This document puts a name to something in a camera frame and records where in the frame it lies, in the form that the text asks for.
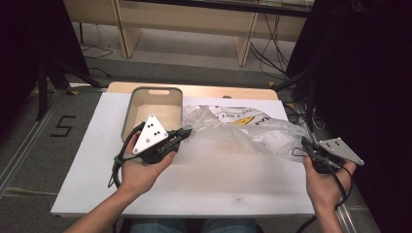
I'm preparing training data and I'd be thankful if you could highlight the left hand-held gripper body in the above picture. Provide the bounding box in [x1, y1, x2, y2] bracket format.
[131, 114, 178, 165]

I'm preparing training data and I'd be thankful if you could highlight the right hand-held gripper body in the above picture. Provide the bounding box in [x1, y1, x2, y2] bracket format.
[310, 137, 365, 175]

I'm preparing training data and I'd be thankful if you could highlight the beige bin with grey rim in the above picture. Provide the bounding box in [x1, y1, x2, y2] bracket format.
[120, 85, 185, 144]

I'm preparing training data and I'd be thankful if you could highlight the clear plastic bag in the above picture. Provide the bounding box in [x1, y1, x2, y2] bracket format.
[182, 104, 309, 163]

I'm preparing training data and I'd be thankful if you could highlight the person's right hand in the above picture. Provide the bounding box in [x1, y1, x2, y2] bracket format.
[302, 160, 358, 212]

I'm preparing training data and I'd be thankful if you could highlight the person's left hand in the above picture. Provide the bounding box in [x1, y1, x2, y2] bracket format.
[120, 143, 178, 196]

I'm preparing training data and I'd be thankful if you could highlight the black metal stand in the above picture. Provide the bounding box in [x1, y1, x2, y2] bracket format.
[272, 69, 318, 133]
[36, 59, 102, 121]

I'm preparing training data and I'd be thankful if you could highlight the white table cover board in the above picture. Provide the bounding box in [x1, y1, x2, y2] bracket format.
[51, 91, 317, 218]

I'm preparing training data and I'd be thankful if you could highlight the black curtain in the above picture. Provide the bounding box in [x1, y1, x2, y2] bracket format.
[0, 0, 90, 134]
[285, 0, 412, 233]

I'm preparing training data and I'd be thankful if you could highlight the light wooden desk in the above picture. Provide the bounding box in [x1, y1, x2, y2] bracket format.
[62, 0, 316, 68]

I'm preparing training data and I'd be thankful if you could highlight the right hand-held gripper black cable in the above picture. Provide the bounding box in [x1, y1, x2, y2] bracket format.
[292, 147, 355, 233]

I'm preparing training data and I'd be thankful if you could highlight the hand-held gripper black cable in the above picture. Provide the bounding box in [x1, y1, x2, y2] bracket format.
[107, 121, 148, 189]
[292, 147, 355, 233]

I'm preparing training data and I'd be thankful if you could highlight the left hand-held gripper black cable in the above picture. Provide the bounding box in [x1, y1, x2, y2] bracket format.
[107, 121, 148, 189]

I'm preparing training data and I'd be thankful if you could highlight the aluminium floor rail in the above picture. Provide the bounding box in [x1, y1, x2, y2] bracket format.
[295, 105, 359, 233]
[0, 91, 67, 197]

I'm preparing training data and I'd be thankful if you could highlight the black floor cable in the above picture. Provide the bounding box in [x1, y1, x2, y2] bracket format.
[80, 44, 115, 79]

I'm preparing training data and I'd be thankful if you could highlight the bundle of black floor cables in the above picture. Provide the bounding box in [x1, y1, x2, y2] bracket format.
[248, 13, 290, 76]

